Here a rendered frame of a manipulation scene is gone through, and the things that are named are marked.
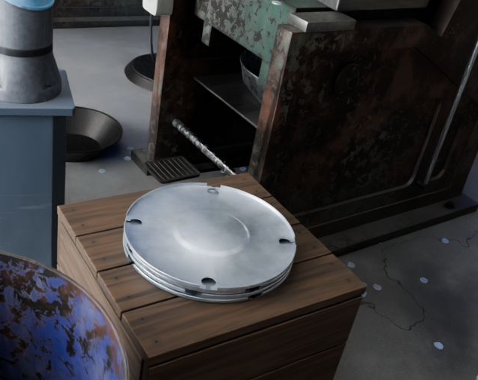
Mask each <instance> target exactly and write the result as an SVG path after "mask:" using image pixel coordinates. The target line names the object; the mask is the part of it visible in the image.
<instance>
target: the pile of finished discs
mask: <svg viewBox="0 0 478 380"><path fill-rule="evenodd" d="M123 246H124V251H125V253H126V256H127V258H128V260H129V261H130V262H134V264H131V265H132V266H133V267H134V268H135V269H136V270H137V271H138V272H139V273H140V274H141V275H142V276H143V277H144V278H145V279H146V280H148V281H149V282H150V283H152V284H154V285H155V286H157V287H159V288H161V289H163V290H165V291H167V292H169V293H172V294H174V295H176V296H180V297H183V298H186V299H191V300H195V301H199V302H211V303H232V302H243V301H247V300H251V299H252V298H251V296H252V295H254V296H255V297H256V298H258V297H260V296H263V295H265V294H267V293H269V292H271V291H272V290H274V289H276V288H277V287H278V286H280V285H281V284H282V283H283V281H284V280H285V279H286V277H287V276H288V274H289V272H290V270H291V268H292V265H293V261H294V257H295V254H296V243H295V234H294V231H293V229H292V227H291V225H290V224H289V223H288V221H287V220H286V219H285V217H284V216H283V215H282V214H281V213H280V212H279V211H277V210H276V209H275V208H274V207H272V206H271V205H270V204H268V203H266V202H265V201H263V200H262V199H260V198H258V197H256V196H254V195H251V194H249V193H247V192H243V191H241V190H238V189H235V188H231V187H228V186H224V185H221V187H220V188H219V187H215V188H214V187H211V186H208V185H207V183H201V182H187V183H179V184H173V185H166V186H164V187H160V188H157V189H155V190H152V191H150V192H148V193H146V194H144V195H143V196H142V197H140V198H138V199H137V200H136V201H135V202H134V203H133V204H132V205H131V206H130V208H129V210H128V211H127V215H126V219H125V222H124V233H123Z"/></svg>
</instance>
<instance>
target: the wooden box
mask: <svg viewBox="0 0 478 380"><path fill-rule="evenodd" d="M197 182H201V183H207V185H208V186H211V187H214V188H215V187H219V188H220V187H221V185H224V186H228V187H231V188H235V189H238V190H241V191H243V192H247V193H249V194H251V195H254V196H256V197H258V198H260V199H262V200H263V201H265V202H266V203H268V204H270V205H271V206H272V207H274V208H275V209H276V210H277V211H279V212H280V213H281V214H282V215H283V216H284V217H285V219H286V220H287V221H288V223H289V224H290V225H291V227H292V229H293V231H294V234H295V243H296V254H295V257H294V261H293V265H292V268H291V270H290V272H289V274H288V276H287V277H286V279H285V280H284V281H283V283H282V284H281V285H280V286H278V287H277V288H276V289H274V290H272V291H271V292H269V293H267V294H265V295H263V296H260V297H258V298H256V297H255V296H254V295H252V296H251V298H252V299H251V300H247V301H243V302H232V303H211V302H199V301H195V300H191V299H186V298H183V297H180V296H176V295H174V294H172V293H169V292H167V291H165V290H163V289H161V288H159V287H157V286H155V285H154V284H152V283H150V282H149V281H148V280H146V279H145V278H144V277H143V276H142V275H141V274H140V273H139V272H138V271H137V270H136V269H135V268H134V267H133V266H132V265H131V264H134V262H130V261H129V260H128V258H127V256H126V253H125V251H124V246H123V233H124V222H125V219H126V215H127V211H128V210H129V208H130V206H131V205H132V204H133V203H134V202H135V201H136V200H137V199H138V198H140V197H142V196H143V195H144V194H146V193H148V192H150V191H152V190H155V189H156V188H154V189H149V190H145V191H141V192H133V193H128V194H123V195H116V196H111V197H107V198H98V199H93V200H89V201H81V202H77V203H72V204H64V205H60V206H57V214H58V232H57V262H58V264H57V270H58V271H60V272H62V273H64V274H65V275H67V276H69V277H70V278H72V279H73V280H75V281H76V282H77V283H79V284H81V285H82V286H83V287H84V288H85V289H86V290H87V291H88V292H90V293H91V294H92V295H93V296H94V297H95V298H96V299H97V300H98V301H99V303H100V304H101V305H102V306H103V307H104V308H105V310H106V311H107V312H108V314H109V315H110V317H111V318H112V320H113V322H114V323H115V325H116V327H117V328H118V331H119V333H120V336H121V338H122V341H123V343H124V348H125V351H126V354H127V361H128V367H129V376H130V380H333V379H334V376H335V373H336V370H337V368H338V365H339V361H340V360H341V357H342V353H343V351H344V349H345V345H346V341H347V340H348V337H349V334H350V332H351V328H352V326H353V324H354V320H355V317H356V315H357V312H358V309H359V307H360V303H361V301H362V298H363V297H362V296H361V295H362V294H364V293H365V290H366V285H365V284H364V283H363V282H362V281H361V280H360V279H359V278H358V277H357V276H356V275H355V274H354V273H353V272H352V271H351V270H349V269H348V268H347V267H346V266H345V265H344V264H343V263H342V262H341V261H340V260H339V259H338V258H337V257H336V256H335V255H333V254H331V252H330V251H329V250H328V249H327V248H326V247H325V246H324V245H323V244H322V243H321V242H320V241H319V240H318V239H316V237H315V236H313V234H312V233H310V231H309V230H307V228H306V227H305V226H304V225H302V224H300V222H299V221H298V220H297V219H296V218H295V217H294V216H293V215H292V214H291V213H290V212H289V211H288V210H287V209H285V208H284V207H283V206H282V205H281V204H280V203H279V202H278V201H277V200H276V199H275V198H274V197H272V196H271V194H269V193H268V192H267V191H266V190H265V189H264V188H263V187H262V186H261V185H260V184H259V183H258V182H257V181H256V180H255V179H254V178H252V177H251V175H249V174H248V173H240V174H235V175H230V176H223V177H218V178H214V179H205V180H201V181H197Z"/></svg>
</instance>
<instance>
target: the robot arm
mask: <svg viewBox="0 0 478 380"><path fill-rule="evenodd" d="M53 15H54V0H0V101H2V102H6V103H17V104H32V103H43V102H46V101H48V100H52V99H53V98H55V97H57V96H58V95H59V94H60V93H61V90H62V79H61V76H60V72H59V69H58V67H57V63H56V60H55V58H54V54H53Z"/></svg>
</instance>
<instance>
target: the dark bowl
mask: <svg viewBox="0 0 478 380"><path fill-rule="evenodd" d="M122 134H123V129H122V126H121V125H120V123H119V122H118V121H117V120H116V119H114V118H113V117H112V116H110V115H108V114H106V113H104V112H101V111H98V110H96V109H89V108H85V107H80V106H75V115H73V116H67V119H66V162H84V161H89V160H92V159H94V158H96V157H97V156H99V155H100V154H102V153H103V152H104V151H105V150H107V149H108V148H110V147H111V146H113V145H114V144H116V143H117V142H118V141H119V140H120V139H121V137H122Z"/></svg>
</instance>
